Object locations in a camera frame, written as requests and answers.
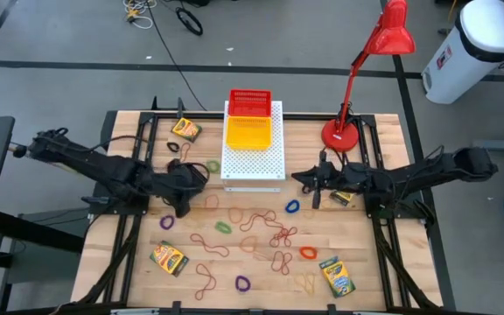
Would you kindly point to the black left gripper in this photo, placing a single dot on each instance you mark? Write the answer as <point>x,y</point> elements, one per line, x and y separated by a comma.
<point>164,184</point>

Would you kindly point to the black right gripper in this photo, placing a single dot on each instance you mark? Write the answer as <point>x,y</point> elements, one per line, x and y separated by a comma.
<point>339,177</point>

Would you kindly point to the yellow green crayon box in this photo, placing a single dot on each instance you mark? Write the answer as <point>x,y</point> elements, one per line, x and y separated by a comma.
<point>341,198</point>
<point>186,129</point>

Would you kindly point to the blue coil wristband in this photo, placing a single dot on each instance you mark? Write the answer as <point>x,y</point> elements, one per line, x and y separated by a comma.
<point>287,207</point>

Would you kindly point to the orange rubber band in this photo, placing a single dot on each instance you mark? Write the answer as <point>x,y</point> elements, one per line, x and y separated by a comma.
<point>206,202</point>
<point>229,215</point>
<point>241,245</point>

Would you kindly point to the green coil wristband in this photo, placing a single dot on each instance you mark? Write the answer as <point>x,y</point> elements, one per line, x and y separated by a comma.
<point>218,226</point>
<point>207,166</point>

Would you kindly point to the yellow plastic basket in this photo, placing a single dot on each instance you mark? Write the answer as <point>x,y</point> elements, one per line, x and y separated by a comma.
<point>249,133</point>

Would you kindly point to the red plastic basket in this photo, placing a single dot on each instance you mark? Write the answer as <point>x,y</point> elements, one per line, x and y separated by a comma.
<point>249,105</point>

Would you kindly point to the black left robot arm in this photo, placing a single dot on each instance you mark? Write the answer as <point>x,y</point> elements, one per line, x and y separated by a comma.
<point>103,168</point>

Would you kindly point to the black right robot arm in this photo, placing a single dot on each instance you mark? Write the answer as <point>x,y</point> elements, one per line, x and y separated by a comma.
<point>431,172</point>

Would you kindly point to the red desk lamp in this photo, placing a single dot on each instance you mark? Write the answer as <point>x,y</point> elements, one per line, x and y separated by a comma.
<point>340,135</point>

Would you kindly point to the black coil wristband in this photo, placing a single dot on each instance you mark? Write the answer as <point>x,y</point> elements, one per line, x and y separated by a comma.
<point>169,147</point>
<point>304,191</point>

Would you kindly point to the white perforated metal shelf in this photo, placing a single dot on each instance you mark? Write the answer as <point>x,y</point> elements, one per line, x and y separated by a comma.
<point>252,168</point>

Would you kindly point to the long red rubber band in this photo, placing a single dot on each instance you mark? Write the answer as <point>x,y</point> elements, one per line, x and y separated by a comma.
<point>252,217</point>

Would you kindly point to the large yellow red crayon box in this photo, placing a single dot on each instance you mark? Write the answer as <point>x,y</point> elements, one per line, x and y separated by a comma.
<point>169,259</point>

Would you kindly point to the orange coil wristband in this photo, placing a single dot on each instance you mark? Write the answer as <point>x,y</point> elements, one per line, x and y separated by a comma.
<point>302,253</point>

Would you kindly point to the blue green crayon box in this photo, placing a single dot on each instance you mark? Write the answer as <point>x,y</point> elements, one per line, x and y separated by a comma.
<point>337,277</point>

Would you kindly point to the white trash can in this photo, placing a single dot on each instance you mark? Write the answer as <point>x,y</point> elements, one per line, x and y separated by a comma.
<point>462,65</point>

